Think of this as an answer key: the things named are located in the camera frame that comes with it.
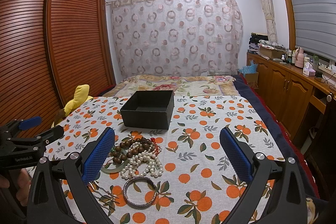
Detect brown louvered wardrobe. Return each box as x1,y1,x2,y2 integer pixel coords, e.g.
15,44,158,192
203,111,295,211
1,0,116,138

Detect white pearl necklace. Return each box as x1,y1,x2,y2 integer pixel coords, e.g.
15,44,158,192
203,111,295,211
119,141,164,180

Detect floral bed quilt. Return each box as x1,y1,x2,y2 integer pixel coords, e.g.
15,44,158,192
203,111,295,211
103,75,239,97

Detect tissue box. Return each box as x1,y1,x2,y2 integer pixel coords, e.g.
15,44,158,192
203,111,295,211
303,62,315,77

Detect person's left hand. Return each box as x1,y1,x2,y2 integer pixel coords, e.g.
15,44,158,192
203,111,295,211
14,168,31,207

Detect pink thermos jug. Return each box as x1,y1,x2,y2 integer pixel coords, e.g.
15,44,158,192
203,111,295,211
295,47,304,69

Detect orange print tablecloth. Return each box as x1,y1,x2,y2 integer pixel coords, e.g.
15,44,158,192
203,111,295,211
24,94,320,224

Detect stack of folded clothes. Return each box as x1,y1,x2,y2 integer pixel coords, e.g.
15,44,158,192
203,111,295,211
248,33,268,53

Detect black jewelry box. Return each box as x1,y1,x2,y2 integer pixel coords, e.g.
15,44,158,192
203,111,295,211
120,90,174,130

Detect navy bed sheet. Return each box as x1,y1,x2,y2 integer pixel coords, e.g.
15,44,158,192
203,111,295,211
233,75,319,198

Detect red cord bead bracelet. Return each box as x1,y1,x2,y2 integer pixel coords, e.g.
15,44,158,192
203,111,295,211
149,137,164,159

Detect pink circle pattern curtain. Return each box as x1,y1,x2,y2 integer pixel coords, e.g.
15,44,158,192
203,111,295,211
110,0,243,78

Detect dark metal bangle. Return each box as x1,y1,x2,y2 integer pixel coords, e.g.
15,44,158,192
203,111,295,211
122,177,158,209

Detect green jade bangle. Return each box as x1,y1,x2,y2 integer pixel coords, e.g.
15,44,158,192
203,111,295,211
101,159,129,174

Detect brown wooden bead bracelet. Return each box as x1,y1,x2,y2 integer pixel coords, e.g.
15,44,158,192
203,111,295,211
111,136,158,164

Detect blue gift bag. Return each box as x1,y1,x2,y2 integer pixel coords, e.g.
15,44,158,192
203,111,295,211
239,60,258,76

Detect silver hairpins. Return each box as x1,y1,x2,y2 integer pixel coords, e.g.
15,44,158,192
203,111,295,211
88,181,120,211

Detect grey window blind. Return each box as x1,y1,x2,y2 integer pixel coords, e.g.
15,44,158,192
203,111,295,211
290,0,335,60

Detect wooden sideboard cabinet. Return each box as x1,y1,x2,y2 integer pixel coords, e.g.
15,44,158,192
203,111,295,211
247,53,335,148

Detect yellow plush toy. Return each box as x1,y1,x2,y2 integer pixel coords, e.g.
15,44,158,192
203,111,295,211
51,84,93,127

